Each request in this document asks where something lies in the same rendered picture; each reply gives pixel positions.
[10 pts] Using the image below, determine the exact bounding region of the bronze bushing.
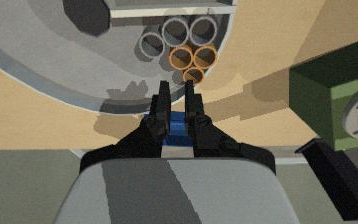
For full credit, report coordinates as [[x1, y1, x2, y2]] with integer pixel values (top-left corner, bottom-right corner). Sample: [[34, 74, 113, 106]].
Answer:
[[169, 40, 193, 70], [183, 61, 205, 86], [192, 42, 218, 69]]

